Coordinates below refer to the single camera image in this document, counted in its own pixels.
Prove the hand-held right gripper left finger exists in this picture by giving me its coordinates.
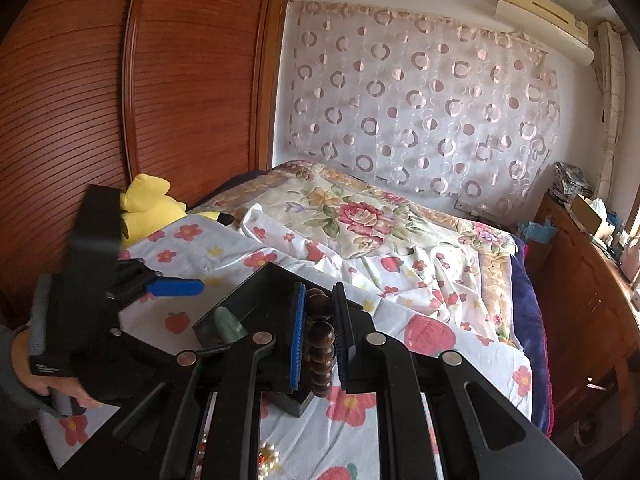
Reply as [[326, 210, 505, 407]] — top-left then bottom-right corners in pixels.
[[112, 284, 307, 480]]

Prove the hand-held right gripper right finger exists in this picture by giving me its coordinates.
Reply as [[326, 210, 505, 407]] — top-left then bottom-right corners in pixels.
[[333, 282, 591, 480]]

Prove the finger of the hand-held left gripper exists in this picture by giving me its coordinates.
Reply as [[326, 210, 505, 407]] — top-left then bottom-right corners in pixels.
[[117, 259, 204, 303]]

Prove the brown wooden bead bracelet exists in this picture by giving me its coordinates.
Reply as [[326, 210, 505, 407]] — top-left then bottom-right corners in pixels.
[[305, 289, 337, 399]]

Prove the black jewelry box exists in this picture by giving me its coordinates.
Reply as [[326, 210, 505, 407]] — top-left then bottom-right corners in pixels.
[[192, 261, 365, 419]]

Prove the person's left hand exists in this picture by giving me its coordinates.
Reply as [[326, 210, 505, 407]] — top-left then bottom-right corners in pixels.
[[12, 331, 102, 409]]

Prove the pale green bangle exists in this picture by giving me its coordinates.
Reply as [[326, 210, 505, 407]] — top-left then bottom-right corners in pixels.
[[212, 307, 247, 342]]

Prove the yellow plush toy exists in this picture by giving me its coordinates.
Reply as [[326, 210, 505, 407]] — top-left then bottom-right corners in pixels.
[[119, 173, 236, 249]]

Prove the strawberry print bedsheet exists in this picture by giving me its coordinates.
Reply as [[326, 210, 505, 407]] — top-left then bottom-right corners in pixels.
[[45, 202, 534, 480]]

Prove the pearl brooch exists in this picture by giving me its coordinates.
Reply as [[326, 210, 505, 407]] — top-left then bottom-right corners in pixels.
[[256, 444, 281, 473]]

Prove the floral quilt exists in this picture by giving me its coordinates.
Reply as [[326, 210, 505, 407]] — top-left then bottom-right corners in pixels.
[[192, 160, 519, 352]]

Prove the wooden slatted wardrobe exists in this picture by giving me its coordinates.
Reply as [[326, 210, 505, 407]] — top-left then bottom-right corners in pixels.
[[0, 0, 292, 313]]

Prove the blue plastic bag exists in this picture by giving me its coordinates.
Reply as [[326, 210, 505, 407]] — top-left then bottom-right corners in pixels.
[[517, 217, 559, 244]]

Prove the long wooden cabinet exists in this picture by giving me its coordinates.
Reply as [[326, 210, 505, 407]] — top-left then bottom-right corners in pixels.
[[520, 192, 640, 443]]

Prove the sheer circle-print curtain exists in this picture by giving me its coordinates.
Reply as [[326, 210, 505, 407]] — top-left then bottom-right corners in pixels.
[[284, 0, 562, 217]]

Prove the stack of folded cloth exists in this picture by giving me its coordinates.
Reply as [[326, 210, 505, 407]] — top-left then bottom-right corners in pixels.
[[552, 161, 594, 207]]

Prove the cardboard tissue box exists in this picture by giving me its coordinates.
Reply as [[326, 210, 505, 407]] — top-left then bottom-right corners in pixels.
[[570, 194, 617, 239]]

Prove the beige window curtain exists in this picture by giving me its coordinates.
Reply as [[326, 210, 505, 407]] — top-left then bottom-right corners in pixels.
[[595, 20, 627, 202]]

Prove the wall air conditioner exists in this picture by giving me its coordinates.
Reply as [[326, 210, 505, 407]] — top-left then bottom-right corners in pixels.
[[494, 0, 597, 66]]

